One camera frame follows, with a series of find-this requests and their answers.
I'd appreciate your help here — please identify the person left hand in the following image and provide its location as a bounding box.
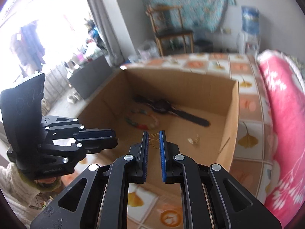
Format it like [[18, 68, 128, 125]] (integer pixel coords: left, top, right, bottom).
[[35, 177, 57, 188]]

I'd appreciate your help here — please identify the grey curtain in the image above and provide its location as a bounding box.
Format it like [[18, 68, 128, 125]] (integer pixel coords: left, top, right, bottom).
[[87, 0, 124, 67]]

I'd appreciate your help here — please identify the dark grey cabinet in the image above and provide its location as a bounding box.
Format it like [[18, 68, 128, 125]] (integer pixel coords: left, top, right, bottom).
[[68, 56, 113, 100]]

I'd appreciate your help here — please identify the white plastic bag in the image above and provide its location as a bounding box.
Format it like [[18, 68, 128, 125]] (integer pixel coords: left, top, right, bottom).
[[138, 40, 159, 60]]

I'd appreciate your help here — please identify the brown cardboard box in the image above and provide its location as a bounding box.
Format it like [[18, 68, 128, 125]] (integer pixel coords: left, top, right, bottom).
[[77, 66, 240, 197]]

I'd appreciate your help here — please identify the blue water bottle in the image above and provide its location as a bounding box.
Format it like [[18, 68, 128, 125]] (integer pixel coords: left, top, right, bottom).
[[241, 6, 259, 35]]

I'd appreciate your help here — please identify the wooden chair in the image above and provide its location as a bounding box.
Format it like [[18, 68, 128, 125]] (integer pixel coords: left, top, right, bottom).
[[146, 5, 194, 57]]

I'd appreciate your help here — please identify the white water dispenser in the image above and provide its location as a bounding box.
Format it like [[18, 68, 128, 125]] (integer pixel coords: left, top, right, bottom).
[[236, 30, 261, 57]]

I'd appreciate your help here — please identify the rhinestone bar earring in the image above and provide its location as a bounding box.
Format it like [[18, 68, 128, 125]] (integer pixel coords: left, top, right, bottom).
[[188, 134, 200, 146]]

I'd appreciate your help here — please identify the pink floral blanket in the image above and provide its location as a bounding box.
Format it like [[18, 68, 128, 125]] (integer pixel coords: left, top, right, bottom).
[[257, 50, 304, 227]]

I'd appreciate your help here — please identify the patterned tablecloth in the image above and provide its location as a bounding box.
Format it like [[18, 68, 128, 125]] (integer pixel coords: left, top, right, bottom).
[[47, 52, 275, 229]]

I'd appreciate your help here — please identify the pink strap smartwatch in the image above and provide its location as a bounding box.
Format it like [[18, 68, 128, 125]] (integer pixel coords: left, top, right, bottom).
[[133, 95, 210, 127]]

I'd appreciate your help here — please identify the multicolour bead bracelet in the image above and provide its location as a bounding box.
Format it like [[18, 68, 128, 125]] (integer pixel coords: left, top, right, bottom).
[[124, 108, 161, 130]]

